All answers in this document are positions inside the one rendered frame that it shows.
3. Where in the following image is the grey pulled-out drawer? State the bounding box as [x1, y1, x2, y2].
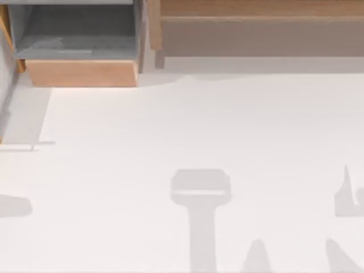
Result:
[7, 0, 143, 62]

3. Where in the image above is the pale wooden drawer front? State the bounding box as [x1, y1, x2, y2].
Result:
[24, 59, 139, 88]

